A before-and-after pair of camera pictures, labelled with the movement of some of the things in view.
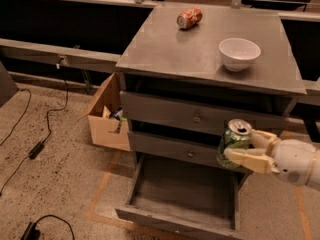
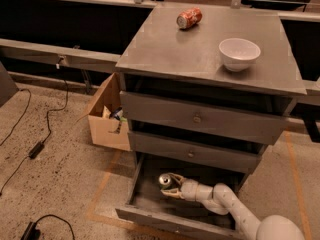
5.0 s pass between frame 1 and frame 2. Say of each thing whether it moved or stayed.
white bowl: stayed
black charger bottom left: stayed
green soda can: moved
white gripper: moved
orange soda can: stayed
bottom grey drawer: stayed
